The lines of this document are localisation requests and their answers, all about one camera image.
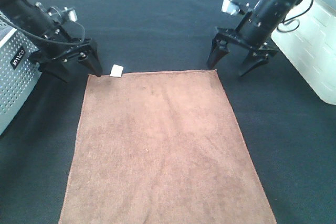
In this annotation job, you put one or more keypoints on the black table cloth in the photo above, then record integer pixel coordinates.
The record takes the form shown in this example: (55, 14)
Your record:
(289, 131)

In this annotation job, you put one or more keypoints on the white storage box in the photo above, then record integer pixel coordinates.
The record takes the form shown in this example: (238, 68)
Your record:
(309, 44)

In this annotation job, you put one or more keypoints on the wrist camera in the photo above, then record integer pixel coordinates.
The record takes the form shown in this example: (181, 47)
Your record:
(62, 16)
(234, 8)

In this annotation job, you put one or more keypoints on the white towel label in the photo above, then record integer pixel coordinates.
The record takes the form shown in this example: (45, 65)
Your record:
(116, 71)

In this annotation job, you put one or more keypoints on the grey perforated laundry basket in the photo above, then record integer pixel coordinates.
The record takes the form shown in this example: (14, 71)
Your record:
(18, 75)

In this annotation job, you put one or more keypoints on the brown towel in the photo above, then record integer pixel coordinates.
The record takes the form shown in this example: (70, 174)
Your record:
(161, 147)

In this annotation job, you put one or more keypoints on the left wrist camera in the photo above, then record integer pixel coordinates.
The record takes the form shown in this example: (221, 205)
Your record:
(62, 16)

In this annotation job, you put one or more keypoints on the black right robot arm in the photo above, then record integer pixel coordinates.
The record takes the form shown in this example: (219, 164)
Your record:
(281, 6)

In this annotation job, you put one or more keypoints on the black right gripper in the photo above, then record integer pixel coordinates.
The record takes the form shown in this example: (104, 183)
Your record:
(251, 33)

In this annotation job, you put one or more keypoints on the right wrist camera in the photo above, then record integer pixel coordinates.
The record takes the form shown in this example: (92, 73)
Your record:
(234, 8)

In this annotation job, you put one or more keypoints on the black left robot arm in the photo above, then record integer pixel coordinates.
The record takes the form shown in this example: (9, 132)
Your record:
(22, 13)

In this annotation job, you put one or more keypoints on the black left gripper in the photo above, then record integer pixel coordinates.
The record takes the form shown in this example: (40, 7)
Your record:
(56, 47)

